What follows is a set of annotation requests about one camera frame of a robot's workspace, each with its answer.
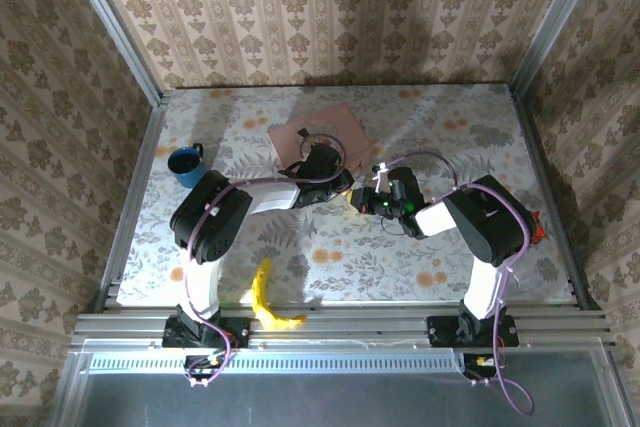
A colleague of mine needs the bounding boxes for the pink rectangular case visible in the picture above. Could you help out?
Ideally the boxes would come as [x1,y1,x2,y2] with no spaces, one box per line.
[266,102,373,171]

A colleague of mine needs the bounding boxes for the aluminium frame post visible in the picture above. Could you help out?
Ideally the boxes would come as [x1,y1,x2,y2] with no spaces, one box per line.
[508,0,614,96]
[58,0,166,108]

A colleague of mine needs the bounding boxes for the slotted metal cable duct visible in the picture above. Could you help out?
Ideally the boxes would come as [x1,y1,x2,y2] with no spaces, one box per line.
[88,352,464,375]

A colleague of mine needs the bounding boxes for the yellow banana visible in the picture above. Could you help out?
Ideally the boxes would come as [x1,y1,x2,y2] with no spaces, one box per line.
[249,257,308,332]

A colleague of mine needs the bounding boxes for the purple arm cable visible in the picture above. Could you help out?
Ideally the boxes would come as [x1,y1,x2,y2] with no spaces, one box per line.
[182,132,349,389]
[387,150,537,416]

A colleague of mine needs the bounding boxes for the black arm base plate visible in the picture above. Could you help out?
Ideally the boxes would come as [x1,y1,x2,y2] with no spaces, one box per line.
[427,314,520,349]
[162,303,250,349]

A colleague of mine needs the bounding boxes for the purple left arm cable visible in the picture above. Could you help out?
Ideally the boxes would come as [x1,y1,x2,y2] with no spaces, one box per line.
[182,132,349,389]

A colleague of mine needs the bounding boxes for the long aluminium frame rail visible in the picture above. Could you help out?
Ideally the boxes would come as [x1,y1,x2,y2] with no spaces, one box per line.
[69,302,619,350]

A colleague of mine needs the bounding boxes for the black connector block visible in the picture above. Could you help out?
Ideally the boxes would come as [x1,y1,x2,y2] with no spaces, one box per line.
[183,353,227,389]
[462,352,502,388]

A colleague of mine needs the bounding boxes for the grey metal panel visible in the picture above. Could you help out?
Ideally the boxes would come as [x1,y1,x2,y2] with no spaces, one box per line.
[49,346,640,427]

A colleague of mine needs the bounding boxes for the aluminium side rail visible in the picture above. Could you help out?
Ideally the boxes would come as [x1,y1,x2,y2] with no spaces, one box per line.
[506,83,602,312]
[92,95,169,314]

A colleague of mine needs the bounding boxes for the blue enamel mug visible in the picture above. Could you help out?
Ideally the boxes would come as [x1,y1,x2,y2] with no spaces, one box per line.
[166,142,207,190]

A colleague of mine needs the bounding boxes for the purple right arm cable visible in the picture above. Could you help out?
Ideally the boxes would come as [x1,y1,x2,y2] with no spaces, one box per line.
[387,150,537,416]

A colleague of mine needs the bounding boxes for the red snack bag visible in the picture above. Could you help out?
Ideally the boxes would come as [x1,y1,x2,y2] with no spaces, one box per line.
[528,210,549,245]

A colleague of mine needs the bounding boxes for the floral tablecloth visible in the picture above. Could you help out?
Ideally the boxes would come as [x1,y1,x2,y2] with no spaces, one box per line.
[117,84,574,306]

